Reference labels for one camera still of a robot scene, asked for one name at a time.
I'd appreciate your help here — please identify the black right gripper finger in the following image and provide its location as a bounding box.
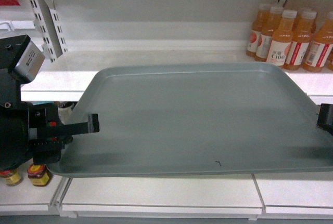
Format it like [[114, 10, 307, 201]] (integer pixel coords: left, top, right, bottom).
[[317, 103, 333, 135]]

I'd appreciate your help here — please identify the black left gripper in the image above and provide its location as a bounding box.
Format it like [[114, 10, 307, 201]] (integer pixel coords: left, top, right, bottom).
[[0, 100, 100, 170]]

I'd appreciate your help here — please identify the silver grey rectangular tray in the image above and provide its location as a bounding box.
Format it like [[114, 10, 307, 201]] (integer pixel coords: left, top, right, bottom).
[[48, 62, 332, 177]]

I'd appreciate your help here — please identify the red lid sauce jar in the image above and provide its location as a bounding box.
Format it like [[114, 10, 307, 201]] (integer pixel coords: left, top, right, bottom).
[[27, 164, 53, 187]]

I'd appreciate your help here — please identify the orange C100 juice bottle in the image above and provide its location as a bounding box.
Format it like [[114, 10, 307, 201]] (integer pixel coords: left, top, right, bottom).
[[266, 9, 297, 68]]

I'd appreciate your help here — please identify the yellow label sauce jar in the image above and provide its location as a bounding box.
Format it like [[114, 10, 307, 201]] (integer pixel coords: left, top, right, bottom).
[[1, 169, 23, 186]]

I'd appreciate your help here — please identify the orange juice bottle rear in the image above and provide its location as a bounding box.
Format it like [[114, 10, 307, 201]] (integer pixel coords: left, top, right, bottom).
[[246, 3, 271, 58]]

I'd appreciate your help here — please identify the orange juice bottle middle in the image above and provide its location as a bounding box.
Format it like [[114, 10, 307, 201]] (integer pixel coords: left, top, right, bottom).
[[254, 5, 284, 62]]

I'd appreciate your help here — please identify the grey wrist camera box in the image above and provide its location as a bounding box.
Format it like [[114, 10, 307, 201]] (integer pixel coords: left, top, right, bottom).
[[14, 41, 45, 84]]

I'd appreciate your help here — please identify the white slotted shelf bracket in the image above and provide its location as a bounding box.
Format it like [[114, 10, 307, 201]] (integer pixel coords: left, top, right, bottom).
[[29, 0, 68, 62]]

